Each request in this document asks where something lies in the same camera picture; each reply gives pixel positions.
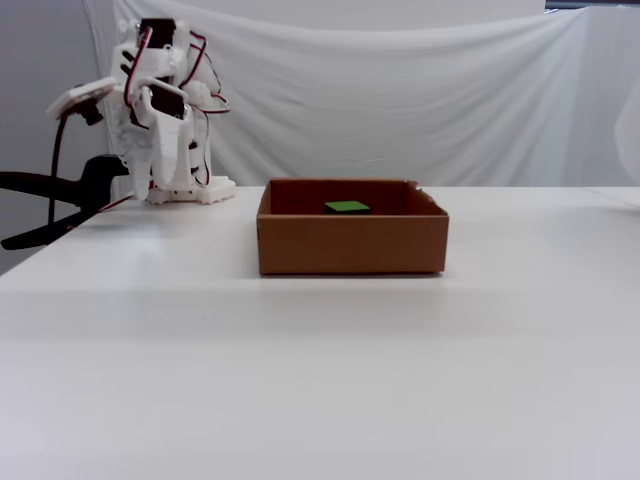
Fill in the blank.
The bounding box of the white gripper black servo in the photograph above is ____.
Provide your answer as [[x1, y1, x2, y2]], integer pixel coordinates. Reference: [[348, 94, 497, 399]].
[[112, 81, 196, 203]]

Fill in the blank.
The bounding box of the green cube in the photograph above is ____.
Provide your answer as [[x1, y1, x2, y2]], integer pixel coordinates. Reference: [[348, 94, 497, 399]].
[[324, 200, 372, 215]]

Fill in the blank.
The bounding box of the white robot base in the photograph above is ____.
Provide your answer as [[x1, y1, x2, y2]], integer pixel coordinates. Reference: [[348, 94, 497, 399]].
[[146, 174, 237, 207]]

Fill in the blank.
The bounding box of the brown cardboard box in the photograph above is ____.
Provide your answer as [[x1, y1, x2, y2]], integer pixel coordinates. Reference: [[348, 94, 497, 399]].
[[256, 178, 450, 276]]

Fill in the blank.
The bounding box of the black spring clamp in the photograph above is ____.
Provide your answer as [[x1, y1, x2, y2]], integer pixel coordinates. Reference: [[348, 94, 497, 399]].
[[0, 155, 132, 251]]

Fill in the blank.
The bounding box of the white backdrop cloth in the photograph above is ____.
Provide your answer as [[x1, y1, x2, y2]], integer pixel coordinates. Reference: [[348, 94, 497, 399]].
[[82, 0, 640, 189]]

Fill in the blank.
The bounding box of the red black servo wire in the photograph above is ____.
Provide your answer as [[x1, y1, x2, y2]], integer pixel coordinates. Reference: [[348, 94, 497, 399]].
[[192, 107, 213, 187], [123, 27, 154, 109], [187, 30, 232, 115]]

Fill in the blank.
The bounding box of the thin red wire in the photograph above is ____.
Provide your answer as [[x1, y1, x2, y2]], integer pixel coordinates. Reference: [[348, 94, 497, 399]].
[[97, 194, 136, 215]]

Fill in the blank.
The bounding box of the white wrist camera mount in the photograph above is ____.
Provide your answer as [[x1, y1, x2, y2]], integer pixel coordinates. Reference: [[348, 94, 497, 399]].
[[45, 76, 117, 126]]

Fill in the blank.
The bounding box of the black camera cable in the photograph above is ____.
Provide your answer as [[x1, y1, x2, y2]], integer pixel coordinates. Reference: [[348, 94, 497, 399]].
[[47, 112, 72, 227]]

